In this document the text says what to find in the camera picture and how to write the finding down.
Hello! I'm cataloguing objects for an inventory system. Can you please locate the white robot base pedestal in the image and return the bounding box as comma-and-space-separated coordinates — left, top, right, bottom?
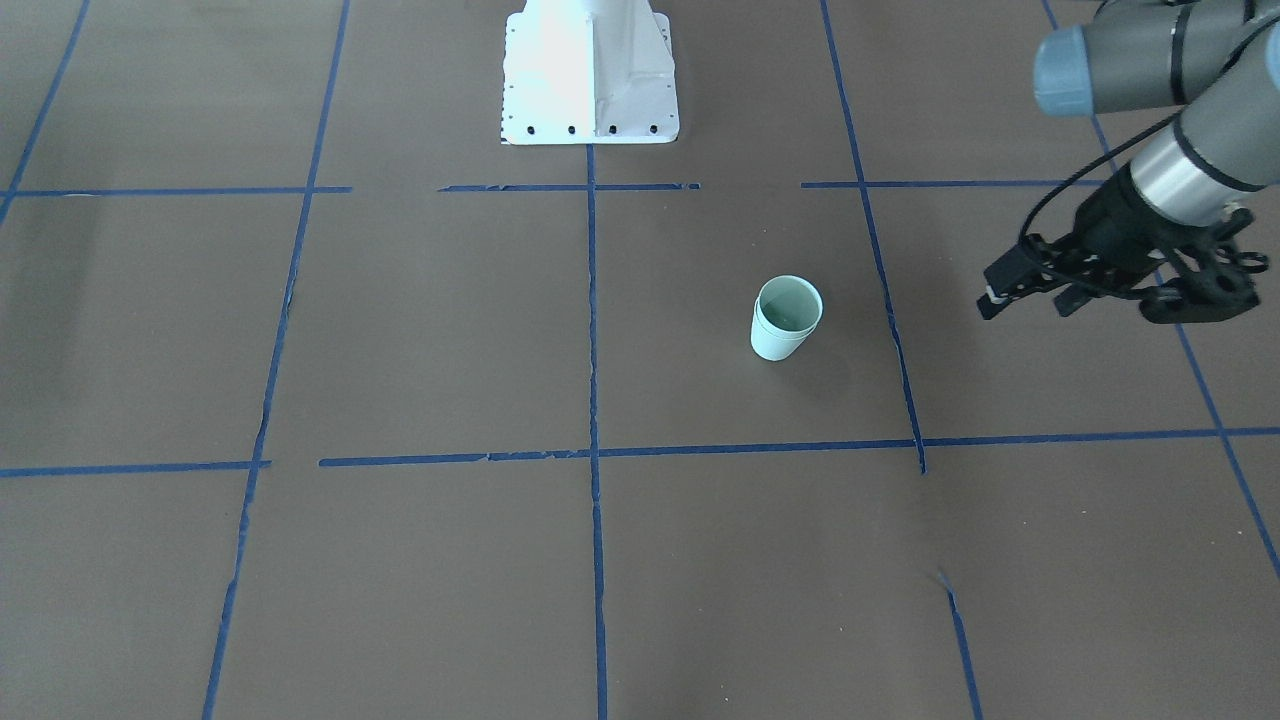
499, 1, 681, 146

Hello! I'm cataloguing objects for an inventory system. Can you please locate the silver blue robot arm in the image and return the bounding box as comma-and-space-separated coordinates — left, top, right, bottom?
975, 1, 1279, 324

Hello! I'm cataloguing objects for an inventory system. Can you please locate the mint green cup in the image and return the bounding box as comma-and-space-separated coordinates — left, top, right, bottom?
753, 275, 826, 340
750, 302, 822, 363

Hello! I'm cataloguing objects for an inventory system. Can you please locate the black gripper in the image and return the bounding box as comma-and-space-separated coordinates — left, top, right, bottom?
975, 165, 1190, 320

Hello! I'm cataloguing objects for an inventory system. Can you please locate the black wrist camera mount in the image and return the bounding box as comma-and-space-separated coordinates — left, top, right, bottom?
1139, 208, 1270, 324

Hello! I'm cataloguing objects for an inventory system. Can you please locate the brown paper table mat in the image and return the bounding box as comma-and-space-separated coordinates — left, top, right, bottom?
3, 1, 1277, 719

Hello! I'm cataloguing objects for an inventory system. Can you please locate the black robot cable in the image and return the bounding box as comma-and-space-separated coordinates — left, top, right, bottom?
1018, 110, 1187, 301

